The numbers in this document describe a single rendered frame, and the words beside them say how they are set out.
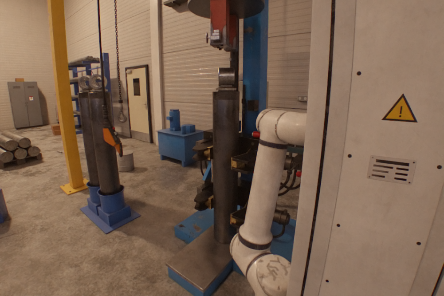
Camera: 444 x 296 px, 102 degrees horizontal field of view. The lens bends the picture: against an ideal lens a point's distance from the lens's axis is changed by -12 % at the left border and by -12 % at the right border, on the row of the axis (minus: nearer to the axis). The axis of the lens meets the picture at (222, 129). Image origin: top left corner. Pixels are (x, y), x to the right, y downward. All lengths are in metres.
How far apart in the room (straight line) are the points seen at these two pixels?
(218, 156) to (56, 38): 2.82
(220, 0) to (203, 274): 1.92
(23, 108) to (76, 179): 7.62
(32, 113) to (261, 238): 10.77
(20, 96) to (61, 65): 7.60
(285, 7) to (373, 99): 3.35
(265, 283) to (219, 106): 1.13
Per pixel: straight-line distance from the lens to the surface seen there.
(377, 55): 0.48
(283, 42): 3.61
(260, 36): 1.97
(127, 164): 4.12
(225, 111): 1.55
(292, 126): 0.73
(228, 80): 1.58
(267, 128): 0.81
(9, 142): 5.60
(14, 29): 11.91
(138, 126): 6.41
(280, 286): 0.90
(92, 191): 2.90
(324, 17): 0.48
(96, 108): 2.36
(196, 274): 1.82
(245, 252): 1.00
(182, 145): 3.96
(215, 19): 1.48
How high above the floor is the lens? 1.49
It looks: 11 degrees down
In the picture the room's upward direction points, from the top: straight up
